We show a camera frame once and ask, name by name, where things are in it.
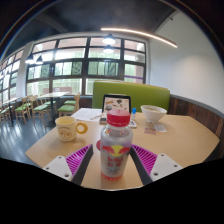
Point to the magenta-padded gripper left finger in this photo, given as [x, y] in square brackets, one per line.
[77, 160]

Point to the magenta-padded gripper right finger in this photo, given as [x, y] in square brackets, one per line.
[147, 160]

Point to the red-capped drink bottle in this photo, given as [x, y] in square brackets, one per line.
[116, 156]

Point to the flat round red coaster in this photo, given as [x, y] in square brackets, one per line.
[98, 145]

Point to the pinkish paper card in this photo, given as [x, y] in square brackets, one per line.
[150, 130]

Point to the white paper napkin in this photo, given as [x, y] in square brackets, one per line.
[161, 128]

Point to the white bowl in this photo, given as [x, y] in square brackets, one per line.
[153, 113]

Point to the small blue-capped bottle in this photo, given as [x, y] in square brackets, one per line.
[133, 114]

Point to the green bench backrest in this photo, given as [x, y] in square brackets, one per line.
[150, 95]

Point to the black-framed tablet with pictures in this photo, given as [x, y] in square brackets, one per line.
[115, 103]

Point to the wooden dining table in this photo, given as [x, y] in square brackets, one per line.
[53, 95]

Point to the group of green-seated wooden chairs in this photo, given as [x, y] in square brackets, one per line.
[23, 108]

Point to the group of pendant lamps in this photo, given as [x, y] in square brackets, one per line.
[108, 40]

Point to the long linear ceiling light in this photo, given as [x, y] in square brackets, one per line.
[140, 33]

